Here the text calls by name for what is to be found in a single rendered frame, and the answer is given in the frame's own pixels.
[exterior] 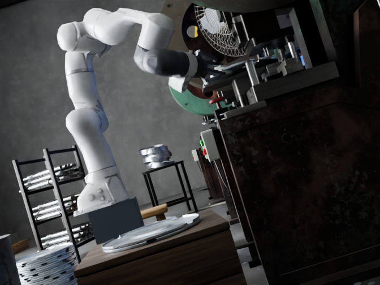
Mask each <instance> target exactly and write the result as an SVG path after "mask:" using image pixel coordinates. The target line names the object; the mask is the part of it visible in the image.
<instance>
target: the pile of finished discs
mask: <svg viewBox="0 0 380 285"><path fill-rule="evenodd" d="M199 217H200V216H199V214H187V215H183V217H181V218H180V219H179V218H177V217H173V218H169V219H165V220H162V221H159V222H156V223H152V224H149V225H146V226H143V227H140V228H137V229H135V230H132V231H129V232H126V233H125V234H122V235H119V238H117V239H114V238H113V239H111V240H109V241H107V242H105V243H104V244H103V245H102V250H103V252H104V253H114V252H120V251H126V250H129V249H133V248H137V247H140V246H143V245H147V244H150V242H151V241H154V242H156V241H159V240H162V239H165V238H168V237H170V236H173V235H175V234H178V233H180V232H182V231H185V230H187V229H189V228H191V227H193V226H194V225H196V224H197V223H199V221H200V218H199Z"/></svg>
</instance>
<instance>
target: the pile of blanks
mask: <svg viewBox="0 0 380 285"><path fill-rule="evenodd" d="M74 249H75V248H74V246H73V245H72V246H70V247H69V248H67V249H64V250H62V251H60V252H57V253H54V254H52V255H49V256H47V257H44V258H41V259H38V260H34V261H31V262H28V263H25V264H21V265H17V268H18V273H19V277H20V281H21V285H77V281H76V280H77V278H75V276H74V270H75V269H76V268H77V266H78V265H79V263H78V260H77V257H76V253H75V250H74Z"/></svg>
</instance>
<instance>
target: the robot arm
mask: <svg viewBox="0 0 380 285"><path fill-rule="evenodd" d="M136 23H139V24H142V30H141V33H140V37H139V41H138V43H137V46H136V50H135V54H134V60H135V63H136V64H137V66H138V67H139V68H140V69H141V70H142V71H144V72H147V73H149V74H152V75H157V76H161V77H169V85H170V86H171V87H172V88H173V89H175V90H177V91H178V92H180V93H184V92H185V91H186V89H187V86H188V84H189V82H190V80H191V78H199V79H201V80H203V86H206V85H208V84H210V83H211V82H214V81H217V80H219V79H222V76H224V75H227V74H229V73H231V72H232V70H225V69H223V68H226V67H228V66H224V65H223V63H221V62H220V61H219V62H217V57H214V56H212V55H210V54H208V53H205V52H203V51H202V50H201V49H199V50H197V51H195V55H193V54H192V52H193V51H192V50H189V52H183V51H175V50H171V49H167V48H168V46H169V43H170V40H171V37H172V35H173V33H174V31H175V27H174V24H173V22H172V19H171V18H169V17H168V16H166V15H165V14H159V13H147V12H142V11H136V10H131V9H127V8H119V10H118V11H116V12H110V11H106V10H103V9H100V8H93V9H91V10H89V11H88V12H87V13H86V14H85V16H84V20H83V21H82V22H76V21H75V22H72V23H68V24H63V25H61V27H60V28H59V29H58V33H57V39H58V44H59V46H60V47H61V49H63V50H65V51H68V52H67V53H66V60H65V69H66V78H67V85H68V91H69V95H70V98H71V99H72V101H73V103H74V106H75V109H76V110H73V111H71V112H70V113H69V114H68V115H67V118H66V127H67V128H68V130H69V131H70V132H71V133H72V135H73V137H74V139H75V141H76V142H77V144H78V146H79V148H80V150H81V152H82V154H83V157H84V160H85V164H86V166H87V169H88V172H89V174H88V175H87V176H86V177H85V181H86V183H87V185H86V186H85V188H84V189H83V191H82V193H81V194H80V196H79V197H78V198H77V207H78V210H77V211H78V212H77V211H74V216H77V215H81V214H84V213H88V212H90V211H94V210H97V209H101V208H104V207H107V206H110V205H114V204H116V203H119V202H121V201H124V200H127V199H129V195H128V193H127V191H126V189H125V187H124V185H123V182H122V180H121V176H120V172H119V169H118V167H117V166H116V163H115V160H114V156H113V153H112V151H111V147H110V145H109V144H108V143H107V141H106V139H105V137H104V135H103V133H104V132H106V131H107V129H108V127H109V120H108V118H107V116H106V114H105V112H104V109H103V106H102V103H101V100H100V97H99V95H98V90H97V84H96V79H95V75H94V71H93V65H92V60H93V57H94V56H95V55H96V56H98V57H99V58H100V57H101V56H102V55H103V54H105V53H106V52H108V51H109V50H110V48H111V47H112V46H113V45H118V44H120V43H121V42H123V41H124V40H125V39H126V38H127V37H128V35H129V33H130V31H131V30H132V28H133V26H134V25H135V24H136ZM208 67H215V68H214V70H212V69H211V68H208ZM207 75H212V76H215V77H212V78H205V77H206V76H207Z"/></svg>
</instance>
